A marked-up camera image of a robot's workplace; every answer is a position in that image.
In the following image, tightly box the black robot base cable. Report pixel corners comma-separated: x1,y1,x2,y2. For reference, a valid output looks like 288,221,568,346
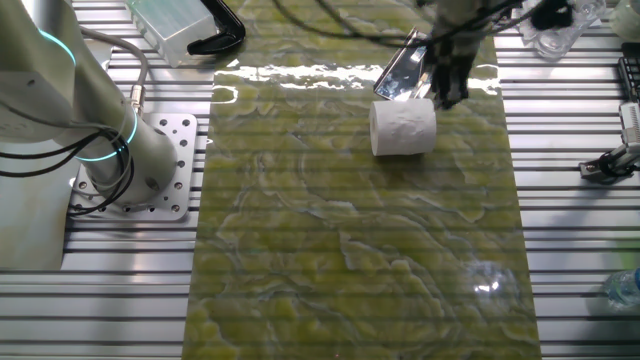
0,128,135,217

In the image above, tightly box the shiny metal tray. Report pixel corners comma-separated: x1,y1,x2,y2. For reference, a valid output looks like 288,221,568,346
373,27,436,101

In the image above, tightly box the grey cable with metal plug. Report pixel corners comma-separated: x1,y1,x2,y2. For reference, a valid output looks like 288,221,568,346
79,27,150,117

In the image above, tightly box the white toilet paper roll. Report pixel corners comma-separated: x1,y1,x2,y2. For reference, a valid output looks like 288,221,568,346
368,98,438,157

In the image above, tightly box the black C-clamp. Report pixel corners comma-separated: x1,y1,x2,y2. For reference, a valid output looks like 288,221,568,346
187,0,247,56

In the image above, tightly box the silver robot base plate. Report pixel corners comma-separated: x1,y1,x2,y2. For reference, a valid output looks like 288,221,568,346
67,112,199,222

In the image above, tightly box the metal camera stand bracket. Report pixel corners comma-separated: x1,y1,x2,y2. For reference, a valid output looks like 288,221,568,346
578,142,640,184

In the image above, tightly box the pale translucent container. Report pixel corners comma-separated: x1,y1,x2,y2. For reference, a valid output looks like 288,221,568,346
608,0,640,42

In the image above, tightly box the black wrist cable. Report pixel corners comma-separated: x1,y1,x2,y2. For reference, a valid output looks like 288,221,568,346
272,0,539,50

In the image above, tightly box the grey ribbed camera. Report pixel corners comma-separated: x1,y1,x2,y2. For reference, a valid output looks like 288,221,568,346
618,102,640,147

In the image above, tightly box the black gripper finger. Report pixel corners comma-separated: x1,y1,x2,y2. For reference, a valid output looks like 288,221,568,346
449,78,470,107
432,79,451,110

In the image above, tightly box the clear glass mug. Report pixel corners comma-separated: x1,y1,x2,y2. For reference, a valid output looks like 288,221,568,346
518,0,607,61

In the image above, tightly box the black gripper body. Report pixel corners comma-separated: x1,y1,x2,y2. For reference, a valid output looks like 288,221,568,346
430,37,475,81

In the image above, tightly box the translucent plastic box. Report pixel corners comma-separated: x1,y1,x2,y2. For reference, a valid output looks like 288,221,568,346
124,0,219,69

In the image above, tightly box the clear water bottle blue cap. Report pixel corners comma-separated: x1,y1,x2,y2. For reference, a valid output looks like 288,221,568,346
601,267,640,310

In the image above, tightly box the green marble patterned mat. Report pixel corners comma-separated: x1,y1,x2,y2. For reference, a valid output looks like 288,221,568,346
180,0,543,360

